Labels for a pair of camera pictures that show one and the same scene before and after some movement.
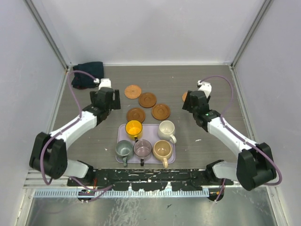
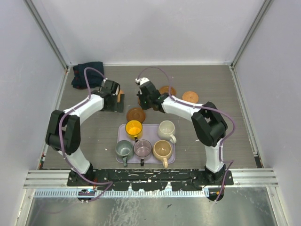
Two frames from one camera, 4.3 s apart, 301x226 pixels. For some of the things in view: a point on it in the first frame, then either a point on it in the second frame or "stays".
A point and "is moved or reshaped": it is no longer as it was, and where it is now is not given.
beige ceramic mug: x=162 y=150 stays
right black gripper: x=187 y=104 → x=144 y=106
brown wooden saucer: x=135 y=114 stays
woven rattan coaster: x=132 y=92 is moved or reshaped
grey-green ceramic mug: x=124 y=149 stays
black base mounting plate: x=152 y=179 stays
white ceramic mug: x=166 y=131 stays
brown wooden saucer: x=160 y=111 → x=165 y=89
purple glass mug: x=142 y=148 stays
